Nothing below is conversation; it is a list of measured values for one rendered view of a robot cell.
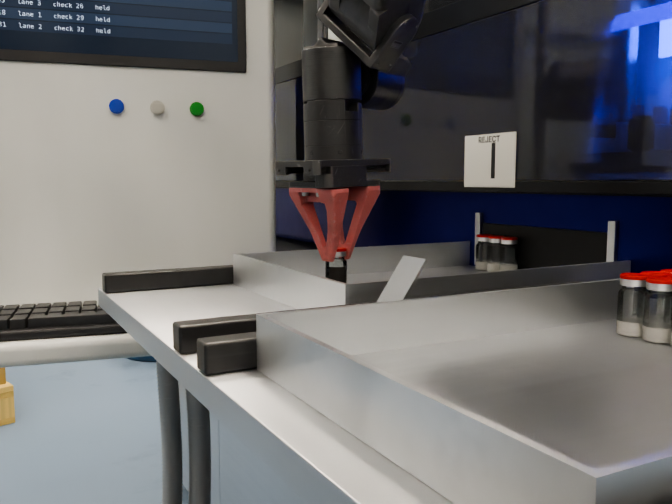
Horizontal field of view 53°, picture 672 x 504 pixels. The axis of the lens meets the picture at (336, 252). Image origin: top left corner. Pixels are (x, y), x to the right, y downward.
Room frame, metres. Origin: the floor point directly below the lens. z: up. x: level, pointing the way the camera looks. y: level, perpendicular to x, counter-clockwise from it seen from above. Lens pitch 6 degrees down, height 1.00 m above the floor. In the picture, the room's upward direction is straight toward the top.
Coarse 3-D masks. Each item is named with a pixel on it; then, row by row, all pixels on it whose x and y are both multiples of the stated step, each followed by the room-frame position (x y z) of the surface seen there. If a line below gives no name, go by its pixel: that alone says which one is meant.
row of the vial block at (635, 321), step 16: (624, 288) 0.49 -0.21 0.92; (640, 288) 0.49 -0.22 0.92; (656, 288) 0.47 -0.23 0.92; (624, 304) 0.49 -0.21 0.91; (640, 304) 0.48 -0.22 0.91; (656, 304) 0.47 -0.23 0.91; (624, 320) 0.49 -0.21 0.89; (640, 320) 0.48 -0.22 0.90; (656, 320) 0.46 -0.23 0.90; (640, 336) 0.48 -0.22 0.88; (656, 336) 0.46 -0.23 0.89
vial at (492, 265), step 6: (492, 240) 0.84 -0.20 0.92; (498, 240) 0.84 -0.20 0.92; (492, 246) 0.84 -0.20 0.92; (498, 246) 0.84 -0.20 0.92; (492, 252) 0.84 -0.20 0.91; (498, 252) 0.84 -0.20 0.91; (492, 258) 0.84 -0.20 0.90; (498, 258) 0.84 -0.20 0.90; (492, 264) 0.84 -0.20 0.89; (498, 264) 0.84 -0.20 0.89; (492, 270) 0.84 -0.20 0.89; (498, 270) 0.84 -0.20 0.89
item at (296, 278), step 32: (256, 256) 0.77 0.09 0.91; (288, 256) 0.78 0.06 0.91; (320, 256) 0.80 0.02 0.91; (352, 256) 0.83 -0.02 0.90; (384, 256) 0.85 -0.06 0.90; (416, 256) 0.87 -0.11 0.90; (448, 256) 0.90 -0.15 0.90; (256, 288) 0.69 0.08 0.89; (288, 288) 0.62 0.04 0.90; (320, 288) 0.57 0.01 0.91; (352, 288) 0.53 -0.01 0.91; (416, 288) 0.56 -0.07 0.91; (448, 288) 0.58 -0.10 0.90; (480, 288) 0.59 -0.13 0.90
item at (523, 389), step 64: (256, 320) 0.41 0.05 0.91; (320, 320) 0.42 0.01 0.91; (384, 320) 0.45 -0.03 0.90; (448, 320) 0.47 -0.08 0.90; (512, 320) 0.50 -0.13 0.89; (576, 320) 0.53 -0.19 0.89; (320, 384) 0.33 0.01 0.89; (384, 384) 0.28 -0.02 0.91; (448, 384) 0.37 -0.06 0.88; (512, 384) 0.37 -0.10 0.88; (576, 384) 0.37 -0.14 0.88; (640, 384) 0.37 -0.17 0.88; (384, 448) 0.28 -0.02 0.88; (448, 448) 0.24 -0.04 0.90; (512, 448) 0.21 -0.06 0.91; (576, 448) 0.28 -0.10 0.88; (640, 448) 0.28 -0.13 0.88
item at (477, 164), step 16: (480, 144) 0.78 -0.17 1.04; (496, 144) 0.75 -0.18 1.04; (512, 144) 0.73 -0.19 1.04; (464, 160) 0.80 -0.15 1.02; (480, 160) 0.78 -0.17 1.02; (496, 160) 0.75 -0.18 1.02; (512, 160) 0.73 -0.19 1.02; (464, 176) 0.80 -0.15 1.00; (480, 176) 0.78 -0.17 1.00; (496, 176) 0.75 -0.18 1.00; (512, 176) 0.73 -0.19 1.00
